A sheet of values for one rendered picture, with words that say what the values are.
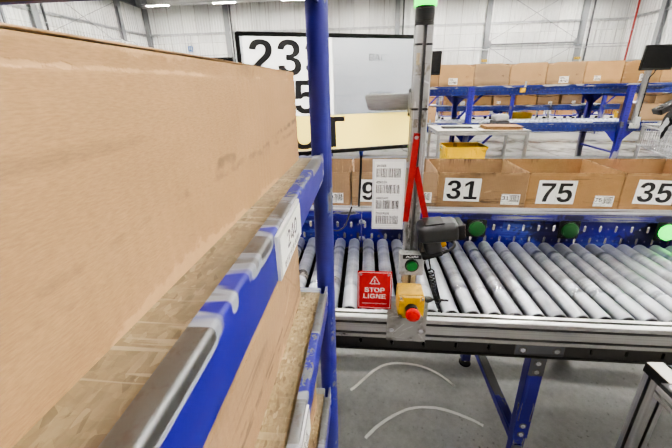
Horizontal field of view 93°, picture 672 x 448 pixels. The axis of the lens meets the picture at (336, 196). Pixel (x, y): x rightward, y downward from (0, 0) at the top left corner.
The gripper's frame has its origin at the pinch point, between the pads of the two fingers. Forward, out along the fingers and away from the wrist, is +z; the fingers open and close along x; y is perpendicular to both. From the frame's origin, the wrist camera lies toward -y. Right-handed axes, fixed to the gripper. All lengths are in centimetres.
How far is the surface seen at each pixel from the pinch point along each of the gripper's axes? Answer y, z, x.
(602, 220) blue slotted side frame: -28.9, 32.5, -14.1
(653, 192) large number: -7.3, 21.5, -8.4
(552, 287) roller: -65, 44, -49
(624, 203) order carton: -17.3, 26.8, -8.1
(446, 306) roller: -104, 44, -61
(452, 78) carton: 17, -33, 443
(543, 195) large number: -52, 23, -8
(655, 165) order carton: 15.0, 16.5, 20.6
